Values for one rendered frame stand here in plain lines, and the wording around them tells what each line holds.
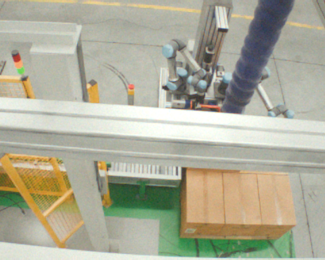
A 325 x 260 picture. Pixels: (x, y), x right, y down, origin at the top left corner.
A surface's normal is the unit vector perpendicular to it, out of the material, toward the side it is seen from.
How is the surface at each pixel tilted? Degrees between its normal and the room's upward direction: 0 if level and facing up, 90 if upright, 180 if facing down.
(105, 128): 0
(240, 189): 0
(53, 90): 90
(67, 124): 0
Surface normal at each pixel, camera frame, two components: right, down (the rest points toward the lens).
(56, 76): -0.04, 0.83
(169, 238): 0.08, -0.56
